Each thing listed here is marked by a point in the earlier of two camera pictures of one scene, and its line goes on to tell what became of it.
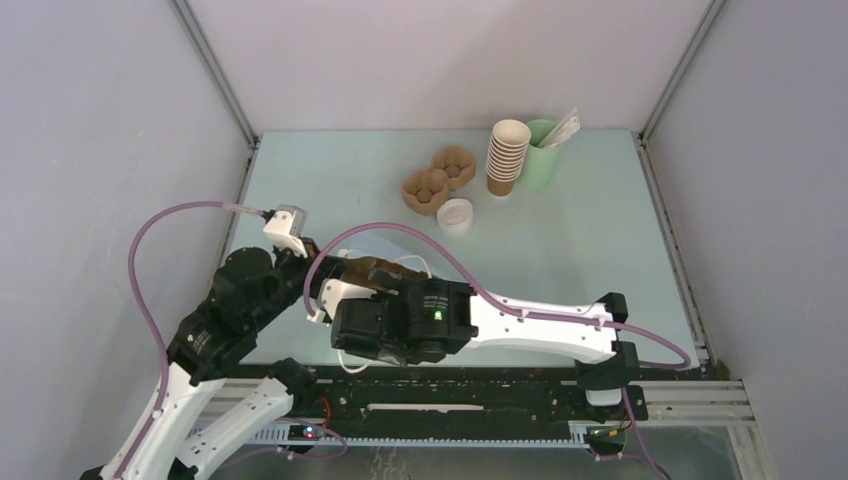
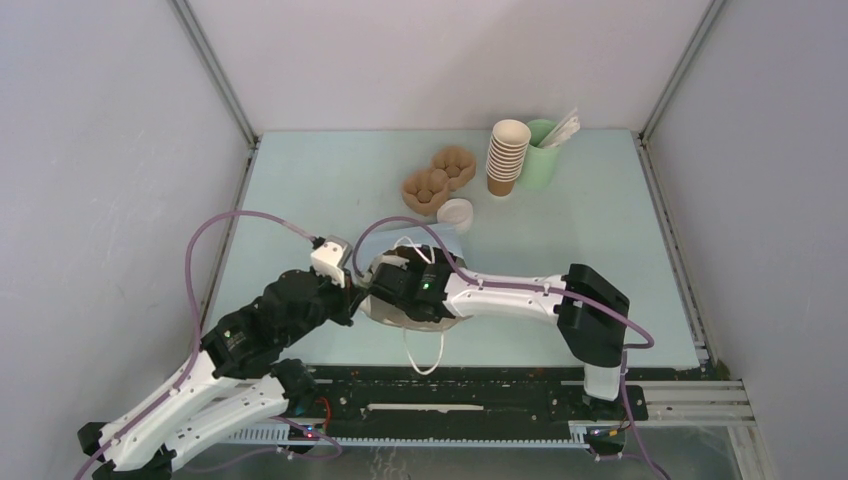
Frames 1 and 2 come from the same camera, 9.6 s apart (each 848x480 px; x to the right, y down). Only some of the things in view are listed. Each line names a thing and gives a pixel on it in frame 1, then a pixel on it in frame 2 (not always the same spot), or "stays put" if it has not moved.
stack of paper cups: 505,155 stays put
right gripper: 385,353 → 437,256
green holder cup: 540,162 stays put
